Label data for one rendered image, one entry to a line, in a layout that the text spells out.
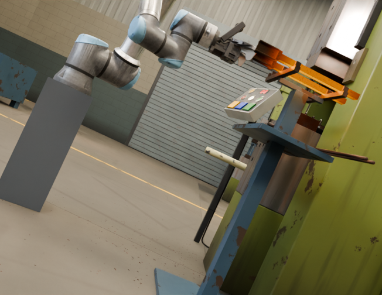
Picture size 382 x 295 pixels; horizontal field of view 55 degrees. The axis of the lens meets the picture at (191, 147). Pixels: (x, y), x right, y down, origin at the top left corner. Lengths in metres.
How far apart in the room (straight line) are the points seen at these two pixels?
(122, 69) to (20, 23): 9.80
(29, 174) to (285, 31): 9.52
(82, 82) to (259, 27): 9.08
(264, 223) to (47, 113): 1.17
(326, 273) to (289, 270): 0.16
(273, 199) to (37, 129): 1.17
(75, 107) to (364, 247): 1.43
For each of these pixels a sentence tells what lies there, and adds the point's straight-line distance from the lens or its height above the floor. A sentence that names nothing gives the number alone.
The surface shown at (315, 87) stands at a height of 1.02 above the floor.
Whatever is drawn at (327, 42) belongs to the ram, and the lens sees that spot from 2.14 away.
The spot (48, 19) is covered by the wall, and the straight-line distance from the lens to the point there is 11.36.
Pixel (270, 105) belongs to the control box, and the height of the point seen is 1.08.
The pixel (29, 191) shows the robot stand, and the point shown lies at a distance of 1.88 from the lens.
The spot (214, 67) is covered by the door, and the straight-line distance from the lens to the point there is 10.20.
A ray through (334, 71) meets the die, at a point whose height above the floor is 1.28.
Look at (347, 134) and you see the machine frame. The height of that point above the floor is 0.91.
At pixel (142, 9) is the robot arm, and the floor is 0.97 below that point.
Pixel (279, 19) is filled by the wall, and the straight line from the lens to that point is 10.86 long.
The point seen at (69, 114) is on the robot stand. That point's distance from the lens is 1.82.
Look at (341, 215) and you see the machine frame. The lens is 1.72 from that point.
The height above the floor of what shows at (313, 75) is 1.01.
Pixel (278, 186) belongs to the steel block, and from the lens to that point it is 1.89.
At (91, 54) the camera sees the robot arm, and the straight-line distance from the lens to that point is 1.87.
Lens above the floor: 0.56
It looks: 1 degrees up
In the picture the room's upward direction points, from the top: 25 degrees clockwise
